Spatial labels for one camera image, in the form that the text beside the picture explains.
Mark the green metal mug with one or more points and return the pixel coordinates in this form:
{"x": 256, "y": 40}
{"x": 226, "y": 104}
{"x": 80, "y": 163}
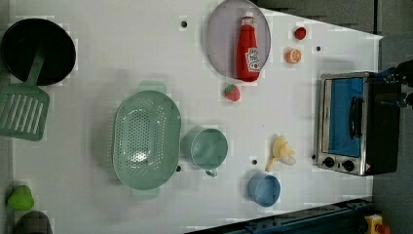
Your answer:
{"x": 207, "y": 148}

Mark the dark grey cylinder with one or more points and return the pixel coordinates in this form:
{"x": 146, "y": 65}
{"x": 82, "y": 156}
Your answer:
{"x": 33, "y": 223}

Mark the blue bowl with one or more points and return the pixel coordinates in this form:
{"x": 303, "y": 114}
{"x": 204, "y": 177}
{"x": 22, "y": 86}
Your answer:
{"x": 264, "y": 190}

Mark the green oval colander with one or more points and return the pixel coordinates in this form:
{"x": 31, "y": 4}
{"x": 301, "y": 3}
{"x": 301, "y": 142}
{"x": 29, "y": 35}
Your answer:
{"x": 146, "y": 140}

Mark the peeled toy banana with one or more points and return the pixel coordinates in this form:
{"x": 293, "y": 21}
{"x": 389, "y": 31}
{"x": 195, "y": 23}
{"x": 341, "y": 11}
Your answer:
{"x": 281, "y": 152}

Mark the round grey plate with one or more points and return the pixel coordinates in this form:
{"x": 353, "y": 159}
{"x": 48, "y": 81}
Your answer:
{"x": 223, "y": 31}

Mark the red ketchup bottle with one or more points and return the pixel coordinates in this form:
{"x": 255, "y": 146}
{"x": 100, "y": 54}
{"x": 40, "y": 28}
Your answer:
{"x": 247, "y": 58}

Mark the green toy pear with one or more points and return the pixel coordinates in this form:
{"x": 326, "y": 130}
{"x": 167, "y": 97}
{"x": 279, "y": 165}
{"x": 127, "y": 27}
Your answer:
{"x": 21, "y": 199}

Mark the toy strawberry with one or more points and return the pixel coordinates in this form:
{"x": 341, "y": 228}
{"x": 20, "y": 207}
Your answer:
{"x": 232, "y": 93}

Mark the green slotted spatula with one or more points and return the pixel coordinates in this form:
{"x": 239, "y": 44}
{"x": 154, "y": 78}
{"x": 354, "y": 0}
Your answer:
{"x": 24, "y": 106}

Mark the toy orange half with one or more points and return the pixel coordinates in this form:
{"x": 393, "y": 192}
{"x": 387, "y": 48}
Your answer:
{"x": 293, "y": 56}

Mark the black frying pan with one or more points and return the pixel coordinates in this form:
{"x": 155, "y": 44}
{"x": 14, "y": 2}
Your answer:
{"x": 20, "y": 44}

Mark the silver black toaster oven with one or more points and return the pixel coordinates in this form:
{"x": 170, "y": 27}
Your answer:
{"x": 358, "y": 128}

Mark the small red toy fruit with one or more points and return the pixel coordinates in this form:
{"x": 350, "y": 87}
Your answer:
{"x": 300, "y": 33}

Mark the yellow red toy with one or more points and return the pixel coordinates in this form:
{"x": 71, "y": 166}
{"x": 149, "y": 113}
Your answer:
{"x": 375, "y": 225}

